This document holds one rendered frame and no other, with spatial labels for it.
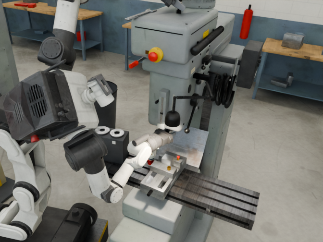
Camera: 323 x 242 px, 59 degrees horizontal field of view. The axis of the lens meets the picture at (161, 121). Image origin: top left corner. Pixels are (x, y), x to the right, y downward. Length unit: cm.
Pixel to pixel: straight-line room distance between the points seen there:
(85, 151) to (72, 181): 201
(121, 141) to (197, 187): 54
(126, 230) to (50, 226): 54
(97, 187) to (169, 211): 57
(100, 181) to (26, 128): 37
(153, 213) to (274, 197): 181
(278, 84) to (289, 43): 69
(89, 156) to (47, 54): 44
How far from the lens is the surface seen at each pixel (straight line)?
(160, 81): 139
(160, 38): 118
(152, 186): 164
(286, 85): 520
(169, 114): 127
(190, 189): 174
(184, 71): 129
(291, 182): 353
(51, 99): 110
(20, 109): 121
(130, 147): 149
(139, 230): 178
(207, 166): 215
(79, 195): 302
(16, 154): 147
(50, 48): 124
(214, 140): 200
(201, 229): 249
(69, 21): 130
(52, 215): 213
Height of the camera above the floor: 214
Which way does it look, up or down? 32 degrees down
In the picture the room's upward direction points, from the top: 4 degrees clockwise
